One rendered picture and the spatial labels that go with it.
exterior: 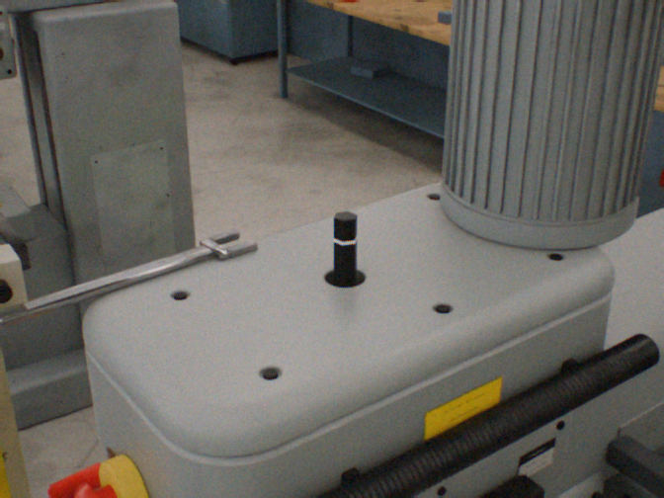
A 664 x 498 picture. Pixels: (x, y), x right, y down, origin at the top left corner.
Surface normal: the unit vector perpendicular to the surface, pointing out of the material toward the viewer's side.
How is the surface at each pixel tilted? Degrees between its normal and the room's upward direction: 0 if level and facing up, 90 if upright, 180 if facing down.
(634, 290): 0
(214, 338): 0
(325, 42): 90
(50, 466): 0
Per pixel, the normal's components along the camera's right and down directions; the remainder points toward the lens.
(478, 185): -0.77, 0.29
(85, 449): 0.00, -0.89
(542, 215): -0.20, 0.45
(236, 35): 0.59, 0.37
